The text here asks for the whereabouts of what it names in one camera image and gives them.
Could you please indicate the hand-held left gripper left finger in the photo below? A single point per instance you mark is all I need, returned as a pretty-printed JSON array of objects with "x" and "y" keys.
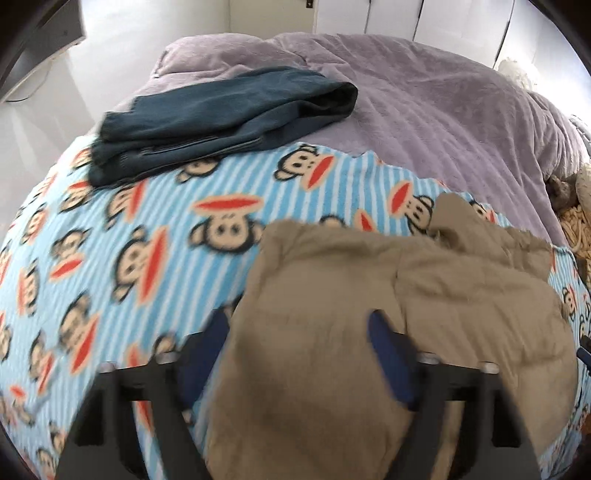
[{"x": 198, "y": 364}]

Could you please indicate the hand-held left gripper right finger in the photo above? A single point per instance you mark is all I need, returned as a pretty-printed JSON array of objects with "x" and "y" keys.
[{"x": 392, "y": 364}]

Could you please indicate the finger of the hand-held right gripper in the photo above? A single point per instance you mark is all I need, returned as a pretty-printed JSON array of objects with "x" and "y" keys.
[{"x": 584, "y": 348}]

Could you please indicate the tan puffer jacket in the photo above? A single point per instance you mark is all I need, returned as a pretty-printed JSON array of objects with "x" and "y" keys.
[{"x": 351, "y": 332}]

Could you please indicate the cream chunky knit throw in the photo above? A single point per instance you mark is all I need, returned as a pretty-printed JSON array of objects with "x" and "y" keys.
[{"x": 577, "y": 228}]

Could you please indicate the blue monkey print blanket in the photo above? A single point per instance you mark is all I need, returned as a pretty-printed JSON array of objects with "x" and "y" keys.
[{"x": 138, "y": 258}]

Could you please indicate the brown plush toy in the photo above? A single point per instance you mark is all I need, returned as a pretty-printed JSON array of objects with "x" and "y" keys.
[{"x": 561, "y": 189}]

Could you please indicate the round cream pleated cushion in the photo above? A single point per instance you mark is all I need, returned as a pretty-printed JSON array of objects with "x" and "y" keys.
[{"x": 585, "y": 184}]

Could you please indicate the grey tufted headboard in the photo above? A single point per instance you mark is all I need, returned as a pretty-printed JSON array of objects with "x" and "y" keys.
[{"x": 582, "y": 131}]

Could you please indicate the folded blue jeans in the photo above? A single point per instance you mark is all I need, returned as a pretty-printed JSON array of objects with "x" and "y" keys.
[{"x": 207, "y": 122}]

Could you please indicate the purple plush blanket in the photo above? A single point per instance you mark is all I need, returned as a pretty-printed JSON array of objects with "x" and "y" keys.
[{"x": 438, "y": 110}]

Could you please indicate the white floral pillow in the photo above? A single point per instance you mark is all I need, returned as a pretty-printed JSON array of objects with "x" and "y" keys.
[{"x": 515, "y": 71}]

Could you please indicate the wall-mounted flat monitor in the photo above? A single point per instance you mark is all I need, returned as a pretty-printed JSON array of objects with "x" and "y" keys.
[{"x": 32, "y": 46}]

